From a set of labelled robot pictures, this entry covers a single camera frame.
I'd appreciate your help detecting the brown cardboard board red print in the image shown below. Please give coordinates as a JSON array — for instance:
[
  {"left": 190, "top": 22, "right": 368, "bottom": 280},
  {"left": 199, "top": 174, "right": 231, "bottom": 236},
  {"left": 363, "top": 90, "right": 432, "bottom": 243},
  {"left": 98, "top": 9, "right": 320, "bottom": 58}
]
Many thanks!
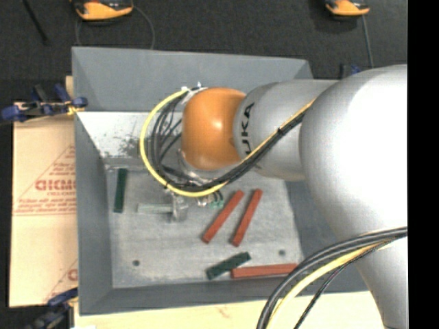
[{"left": 8, "top": 75, "right": 80, "bottom": 308}]

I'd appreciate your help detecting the grey metal bin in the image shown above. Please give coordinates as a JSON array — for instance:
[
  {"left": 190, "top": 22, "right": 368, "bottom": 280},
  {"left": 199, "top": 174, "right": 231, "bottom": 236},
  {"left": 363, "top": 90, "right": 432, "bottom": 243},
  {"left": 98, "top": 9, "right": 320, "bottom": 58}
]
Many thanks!
[{"left": 71, "top": 46, "right": 372, "bottom": 315}]

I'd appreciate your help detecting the dark green flat block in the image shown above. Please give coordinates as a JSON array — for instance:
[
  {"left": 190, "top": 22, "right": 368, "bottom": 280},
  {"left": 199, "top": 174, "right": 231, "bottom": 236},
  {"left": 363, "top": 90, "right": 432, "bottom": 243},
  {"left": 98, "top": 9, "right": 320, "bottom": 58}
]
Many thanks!
[
  {"left": 113, "top": 168, "right": 129, "bottom": 214},
  {"left": 205, "top": 251, "right": 252, "bottom": 281}
]

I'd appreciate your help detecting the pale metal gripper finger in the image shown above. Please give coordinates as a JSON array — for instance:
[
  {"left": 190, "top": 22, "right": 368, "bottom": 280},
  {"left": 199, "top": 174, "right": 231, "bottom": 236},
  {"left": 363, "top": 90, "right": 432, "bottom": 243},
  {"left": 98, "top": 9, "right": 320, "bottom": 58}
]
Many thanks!
[
  {"left": 137, "top": 207, "right": 189, "bottom": 222},
  {"left": 137, "top": 197, "right": 189, "bottom": 210}
]

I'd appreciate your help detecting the red-brown flat block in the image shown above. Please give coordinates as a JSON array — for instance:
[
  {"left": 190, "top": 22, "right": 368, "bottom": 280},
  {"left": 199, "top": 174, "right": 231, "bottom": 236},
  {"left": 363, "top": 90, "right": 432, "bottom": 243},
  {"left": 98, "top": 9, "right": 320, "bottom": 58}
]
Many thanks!
[
  {"left": 230, "top": 188, "right": 264, "bottom": 248},
  {"left": 230, "top": 263, "right": 299, "bottom": 280},
  {"left": 201, "top": 189, "right": 246, "bottom": 245}
]

